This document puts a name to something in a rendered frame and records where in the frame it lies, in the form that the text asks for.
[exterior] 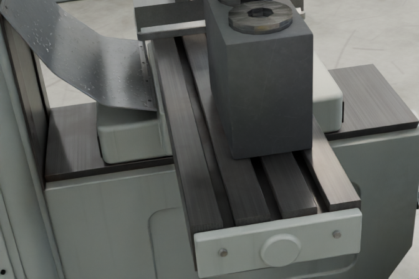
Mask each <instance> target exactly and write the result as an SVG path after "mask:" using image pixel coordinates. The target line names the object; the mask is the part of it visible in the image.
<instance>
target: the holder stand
mask: <svg viewBox="0 0 419 279"><path fill-rule="evenodd" d="M203 2H204V10H205V24H206V40H207V48H208V62H209V77H210V85H211V92H212V94H213V98H214V102H215V104H216V107H217V110H218V113H219V117H220V120H221V123H222V126H223V129H224V133H225V135H226V139H227V141H228V145H229V148H230V151H231V154H232V157H233V159H244V158H252V157H257V156H265V155H270V154H278V153H286V152H291V151H299V150H304V149H311V148H312V134H313V51H314V35H313V33H312V31H311V30H310V29H309V27H308V25H307V24H306V23H305V21H304V20H303V18H302V17H301V15H300V14H299V13H298V11H297V9H296V8H295V7H294V5H293V4H292V3H291V1H290V0H203Z"/></svg>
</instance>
